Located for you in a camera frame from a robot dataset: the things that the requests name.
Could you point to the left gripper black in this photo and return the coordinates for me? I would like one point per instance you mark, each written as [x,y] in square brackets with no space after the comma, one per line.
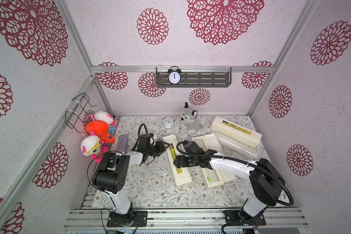
[160,146]

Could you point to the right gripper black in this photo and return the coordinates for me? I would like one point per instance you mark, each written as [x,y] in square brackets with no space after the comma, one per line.
[183,161]

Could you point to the cream wrap dispenser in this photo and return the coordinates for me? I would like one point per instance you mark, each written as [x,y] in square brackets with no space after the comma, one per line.
[181,175]
[212,178]

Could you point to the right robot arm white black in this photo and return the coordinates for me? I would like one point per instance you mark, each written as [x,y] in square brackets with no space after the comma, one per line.
[267,183]

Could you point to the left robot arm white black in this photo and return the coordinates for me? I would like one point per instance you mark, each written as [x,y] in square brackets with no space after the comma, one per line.
[111,173]

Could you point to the floral table mat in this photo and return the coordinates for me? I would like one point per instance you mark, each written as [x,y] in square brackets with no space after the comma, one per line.
[152,184]

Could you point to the small white round clock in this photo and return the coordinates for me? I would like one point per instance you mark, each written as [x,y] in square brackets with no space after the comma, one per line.
[168,122]

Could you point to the grey husky plush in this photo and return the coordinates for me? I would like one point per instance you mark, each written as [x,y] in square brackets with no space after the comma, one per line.
[189,122]

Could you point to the grey cloth roll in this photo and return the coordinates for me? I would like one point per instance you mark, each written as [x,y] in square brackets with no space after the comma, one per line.
[122,143]

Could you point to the red plush toy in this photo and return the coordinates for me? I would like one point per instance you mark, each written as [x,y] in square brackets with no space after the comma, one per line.
[100,129]

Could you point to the white pink plush upper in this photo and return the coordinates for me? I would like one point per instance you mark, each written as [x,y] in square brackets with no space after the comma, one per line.
[105,117]

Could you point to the white plush with glasses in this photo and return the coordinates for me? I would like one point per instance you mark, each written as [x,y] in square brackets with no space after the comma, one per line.
[92,146]

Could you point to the black alarm clock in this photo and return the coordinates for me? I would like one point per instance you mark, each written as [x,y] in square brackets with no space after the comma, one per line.
[174,75]

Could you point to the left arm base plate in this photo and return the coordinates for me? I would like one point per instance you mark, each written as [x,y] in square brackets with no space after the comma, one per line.
[132,219]

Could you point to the grey wall shelf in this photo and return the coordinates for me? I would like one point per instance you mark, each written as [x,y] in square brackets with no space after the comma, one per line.
[196,79]

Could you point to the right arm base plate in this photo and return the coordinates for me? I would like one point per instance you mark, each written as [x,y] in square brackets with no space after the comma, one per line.
[240,217]

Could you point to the black wire basket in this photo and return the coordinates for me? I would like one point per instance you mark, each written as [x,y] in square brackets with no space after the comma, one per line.
[74,116]

